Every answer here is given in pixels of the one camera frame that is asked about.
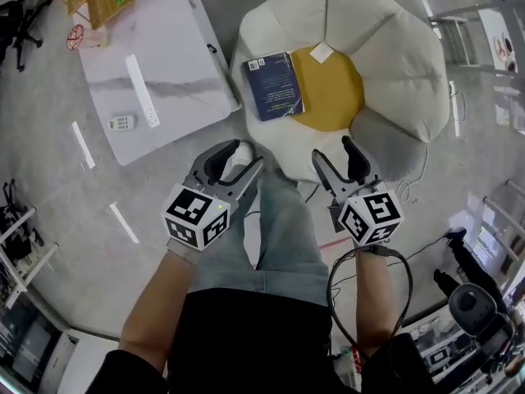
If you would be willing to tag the dark blue book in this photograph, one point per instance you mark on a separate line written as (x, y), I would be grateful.
(270, 84)

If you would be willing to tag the white marble low table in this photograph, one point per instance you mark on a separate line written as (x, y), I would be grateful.
(176, 35)

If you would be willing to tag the white frame chair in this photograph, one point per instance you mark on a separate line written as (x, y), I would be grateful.
(451, 19)

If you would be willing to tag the white frame rack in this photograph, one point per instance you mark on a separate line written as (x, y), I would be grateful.
(28, 261)

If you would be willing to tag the white remote control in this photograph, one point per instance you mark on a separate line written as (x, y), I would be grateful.
(122, 122)

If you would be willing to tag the white flower-shaped cushion seat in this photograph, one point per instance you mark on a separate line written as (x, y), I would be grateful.
(389, 35)

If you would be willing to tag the black monitor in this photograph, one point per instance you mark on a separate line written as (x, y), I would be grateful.
(28, 347)

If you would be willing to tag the small white side table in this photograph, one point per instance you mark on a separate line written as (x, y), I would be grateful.
(498, 35)

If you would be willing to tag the person's blue jeans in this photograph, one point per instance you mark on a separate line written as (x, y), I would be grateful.
(283, 236)

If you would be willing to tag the person's right forearm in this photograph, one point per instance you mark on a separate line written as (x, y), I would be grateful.
(379, 302)

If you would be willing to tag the black rounded device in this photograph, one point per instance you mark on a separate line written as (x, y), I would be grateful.
(471, 308)

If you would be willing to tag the yellow round seat cushion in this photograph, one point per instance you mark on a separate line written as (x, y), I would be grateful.
(328, 93)

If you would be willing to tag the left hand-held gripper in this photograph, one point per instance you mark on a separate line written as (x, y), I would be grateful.
(193, 216)

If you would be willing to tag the person's left forearm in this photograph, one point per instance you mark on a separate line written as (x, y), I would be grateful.
(152, 314)

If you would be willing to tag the person's black shirt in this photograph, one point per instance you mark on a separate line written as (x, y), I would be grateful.
(246, 343)

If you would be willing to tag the small white card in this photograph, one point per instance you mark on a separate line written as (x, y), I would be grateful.
(320, 51)

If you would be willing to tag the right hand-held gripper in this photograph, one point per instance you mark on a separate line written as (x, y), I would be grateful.
(371, 218)

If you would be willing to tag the black office chair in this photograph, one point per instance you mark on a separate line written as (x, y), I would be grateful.
(22, 27)

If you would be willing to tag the person's white shoe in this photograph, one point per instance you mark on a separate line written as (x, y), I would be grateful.
(244, 154)

